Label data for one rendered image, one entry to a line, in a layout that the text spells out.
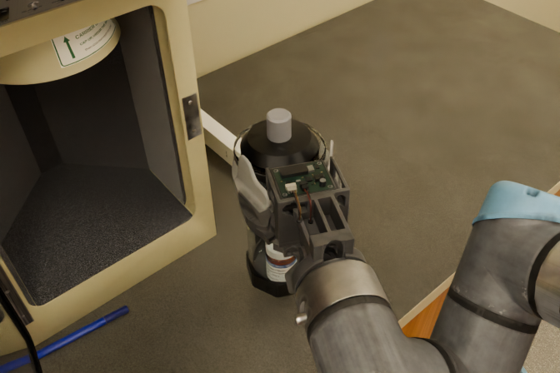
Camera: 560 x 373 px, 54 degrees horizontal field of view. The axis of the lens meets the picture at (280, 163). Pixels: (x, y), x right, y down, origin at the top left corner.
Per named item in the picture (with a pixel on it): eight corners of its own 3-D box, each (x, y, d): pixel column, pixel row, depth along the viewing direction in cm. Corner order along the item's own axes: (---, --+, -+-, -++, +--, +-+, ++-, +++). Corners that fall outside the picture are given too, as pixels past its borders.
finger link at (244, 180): (232, 129, 62) (284, 171, 56) (237, 169, 65) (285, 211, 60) (209, 140, 60) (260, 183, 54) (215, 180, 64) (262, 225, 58)
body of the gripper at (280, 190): (333, 151, 55) (377, 236, 46) (330, 211, 61) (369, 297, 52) (260, 164, 54) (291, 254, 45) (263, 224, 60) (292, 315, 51)
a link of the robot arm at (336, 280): (386, 337, 49) (298, 359, 47) (367, 296, 52) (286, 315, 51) (396, 285, 44) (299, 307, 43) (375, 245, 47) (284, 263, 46)
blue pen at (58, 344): (31, 360, 74) (128, 309, 79) (28, 353, 74) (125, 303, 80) (33, 363, 74) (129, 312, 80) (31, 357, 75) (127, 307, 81)
